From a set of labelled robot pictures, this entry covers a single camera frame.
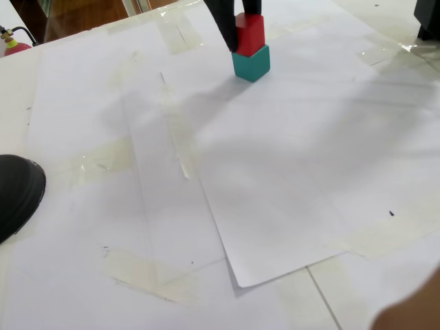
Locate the small white paper sheet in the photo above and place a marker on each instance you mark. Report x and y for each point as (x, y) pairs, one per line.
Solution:
(275, 189)

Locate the red cube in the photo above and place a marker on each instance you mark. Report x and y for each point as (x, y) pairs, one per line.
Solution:
(252, 34)

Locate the black round base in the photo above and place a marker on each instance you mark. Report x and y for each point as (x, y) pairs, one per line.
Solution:
(17, 196)

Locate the white frame bar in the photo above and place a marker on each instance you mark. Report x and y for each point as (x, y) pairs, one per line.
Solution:
(132, 7)

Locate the blurred bare hand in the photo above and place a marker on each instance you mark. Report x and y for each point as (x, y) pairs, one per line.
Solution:
(416, 313)

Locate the large white paper sheet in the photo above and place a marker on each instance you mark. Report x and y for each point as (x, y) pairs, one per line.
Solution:
(178, 223)

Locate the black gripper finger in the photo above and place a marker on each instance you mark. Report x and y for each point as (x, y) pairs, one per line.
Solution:
(252, 7)
(225, 20)

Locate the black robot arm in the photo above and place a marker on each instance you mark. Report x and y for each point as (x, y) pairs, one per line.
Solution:
(429, 13)

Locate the brown wooden panel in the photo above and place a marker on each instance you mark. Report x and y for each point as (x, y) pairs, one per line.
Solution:
(86, 17)

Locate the yellowed clear tape strip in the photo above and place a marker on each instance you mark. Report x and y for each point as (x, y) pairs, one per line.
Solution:
(144, 271)
(178, 38)
(378, 240)
(378, 51)
(99, 161)
(292, 302)

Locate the teal cube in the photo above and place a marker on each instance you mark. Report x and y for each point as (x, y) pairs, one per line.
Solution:
(252, 65)

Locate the red fire extinguisher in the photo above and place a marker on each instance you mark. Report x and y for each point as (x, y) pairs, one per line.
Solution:
(19, 48)

